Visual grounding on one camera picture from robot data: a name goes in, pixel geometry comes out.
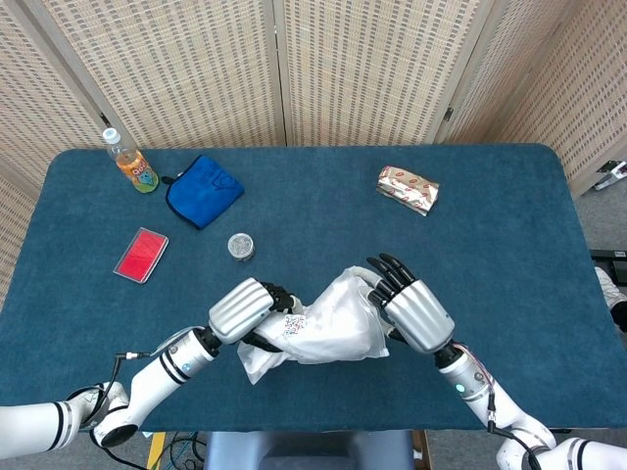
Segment black equipment base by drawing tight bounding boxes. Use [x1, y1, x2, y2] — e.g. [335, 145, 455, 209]
[590, 248, 627, 288]

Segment white translucent plastic bag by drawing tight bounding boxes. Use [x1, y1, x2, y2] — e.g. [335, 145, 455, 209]
[237, 265, 391, 387]

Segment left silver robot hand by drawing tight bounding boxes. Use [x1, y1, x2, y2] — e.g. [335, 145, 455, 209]
[209, 277, 301, 353]

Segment silver red-print snack packet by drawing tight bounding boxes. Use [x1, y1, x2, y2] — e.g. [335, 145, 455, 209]
[375, 164, 441, 217]

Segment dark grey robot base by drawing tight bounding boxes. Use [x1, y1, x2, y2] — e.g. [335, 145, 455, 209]
[203, 430, 427, 470]

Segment floor cable bundle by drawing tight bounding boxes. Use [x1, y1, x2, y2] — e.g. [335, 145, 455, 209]
[166, 432, 210, 470]

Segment orange drink plastic bottle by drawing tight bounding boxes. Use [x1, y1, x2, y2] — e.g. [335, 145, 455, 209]
[101, 126, 161, 195]

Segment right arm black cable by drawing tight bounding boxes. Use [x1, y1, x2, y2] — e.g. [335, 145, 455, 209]
[484, 391, 545, 470]

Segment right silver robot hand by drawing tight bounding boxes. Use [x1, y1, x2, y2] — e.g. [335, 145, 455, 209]
[352, 252, 456, 354]

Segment white device on floor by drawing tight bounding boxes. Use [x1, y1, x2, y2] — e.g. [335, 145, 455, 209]
[594, 160, 627, 192]

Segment blue folded cloth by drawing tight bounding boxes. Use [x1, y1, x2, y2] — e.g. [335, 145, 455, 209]
[161, 155, 246, 231]

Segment red card in clear case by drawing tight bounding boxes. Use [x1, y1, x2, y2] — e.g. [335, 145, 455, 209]
[113, 226, 170, 284]

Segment woven wicker folding screen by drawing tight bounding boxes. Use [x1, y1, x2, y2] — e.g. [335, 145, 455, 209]
[0, 0, 627, 309]

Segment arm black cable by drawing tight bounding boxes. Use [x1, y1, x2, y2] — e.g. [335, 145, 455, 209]
[484, 391, 545, 470]
[80, 351, 153, 470]

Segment small clear jar metal bits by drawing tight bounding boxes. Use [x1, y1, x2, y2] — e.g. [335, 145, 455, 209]
[227, 232, 257, 262]

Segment white shoe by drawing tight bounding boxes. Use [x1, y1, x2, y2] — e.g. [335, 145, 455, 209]
[594, 267, 627, 324]

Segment white cloth garment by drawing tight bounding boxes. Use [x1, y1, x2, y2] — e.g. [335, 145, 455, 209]
[244, 273, 386, 366]

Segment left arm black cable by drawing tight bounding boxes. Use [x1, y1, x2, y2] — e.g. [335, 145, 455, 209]
[80, 351, 153, 470]

